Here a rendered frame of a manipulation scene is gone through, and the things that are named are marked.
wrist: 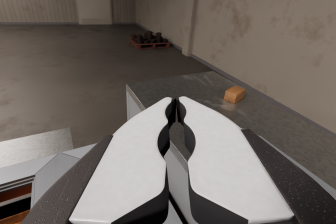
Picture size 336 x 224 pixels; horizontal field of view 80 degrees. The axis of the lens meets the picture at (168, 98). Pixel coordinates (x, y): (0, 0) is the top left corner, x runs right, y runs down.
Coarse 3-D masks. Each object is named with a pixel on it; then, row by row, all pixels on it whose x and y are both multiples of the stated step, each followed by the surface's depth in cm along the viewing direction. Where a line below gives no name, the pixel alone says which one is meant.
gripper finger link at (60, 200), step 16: (96, 144) 9; (80, 160) 8; (96, 160) 8; (64, 176) 7; (80, 176) 7; (48, 192) 7; (64, 192) 7; (80, 192) 6; (32, 208) 6; (48, 208) 6; (64, 208) 6
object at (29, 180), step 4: (60, 152) 90; (28, 176) 78; (32, 176) 79; (16, 180) 76; (20, 180) 77; (24, 180) 77; (28, 180) 78; (32, 180) 79; (0, 184) 74; (4, 184) 75; (8, 184) 75; (12, 184) 76; (16, 184) 76; (20, 184) 77; (24, 184) 77; (28, 184) 78; (32, 184) 77; (0, 188) 74; (4, 188) 75; (8, 188) 75; (12, 188) 76; (16, 188) 76; (32, 188) 76; (0, 192) 74; (32, 192) 74; (32, 196) 72; (32, 200) 71; (32, 204) 69
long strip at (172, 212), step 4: (168, 204) 71; (168, 208) 70; (172, 208) 70; (168, 212) 69; (172, 212) 69; (168, 216) 68; (172, 216) 68; (176, 216) 68; (168, 220) 66; (172, 220) 67; (176, 220) 67; (180, 220) 67
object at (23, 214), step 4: (20, 212) 78; (24, 212) 78; (12, 216) 76; (16, 216) 77; (20, 216) 78; (24, 216) 79; (0, 220) 75; (4, 220) 75; (8, 220) 76; (12, 220) 77; (16, 220) 78; (20, 220) 79
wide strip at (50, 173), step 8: (56, 160) 85; (64, 160) 86; (72, 160) 86; (48, 168) 82; (56, 168) 82; (64, 168) 82; (40, 176) 78; (48, 176) 78; (56, 176) 78; (40, 184) 75; (48, 184) 75; (40, 192) 72
